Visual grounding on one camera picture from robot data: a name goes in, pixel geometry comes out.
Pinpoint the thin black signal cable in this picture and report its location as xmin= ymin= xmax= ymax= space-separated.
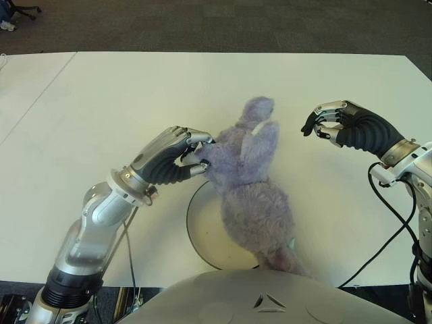
xmin=123 ymin=221 xmax=141 ymax=315
xmin=338 ymin=178 xmax=418 ymax=290

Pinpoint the thick black power cable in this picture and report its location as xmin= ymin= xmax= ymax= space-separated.
xmin=368 ymin=161 xmax=421 ymax=281
xmin=101 ymin=205 xmax=139 ymax=271

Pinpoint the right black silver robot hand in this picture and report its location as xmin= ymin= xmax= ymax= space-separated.
xmin=300 ymin=100 xmax=406 ymax=159

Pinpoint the silver robot torso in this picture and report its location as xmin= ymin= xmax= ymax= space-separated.
xmin=117 ymin=268 xmax=406 ymax=324

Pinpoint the white plate black rim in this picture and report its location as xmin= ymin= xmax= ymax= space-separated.
xmin=186 ymin=180 xmax=263 ymax=271

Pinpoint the purple plush bunny doll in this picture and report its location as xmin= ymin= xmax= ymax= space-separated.
xmin=194 ymin=97 xmax=313 ymax=278

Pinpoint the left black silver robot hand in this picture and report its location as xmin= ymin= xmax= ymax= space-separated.
xmin=116 ymin=126 xmax=217 ymax=195

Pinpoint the blue jeans leg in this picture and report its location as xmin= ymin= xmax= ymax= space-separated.
xmin=0 ymin=0 xmax=16 ymax=23

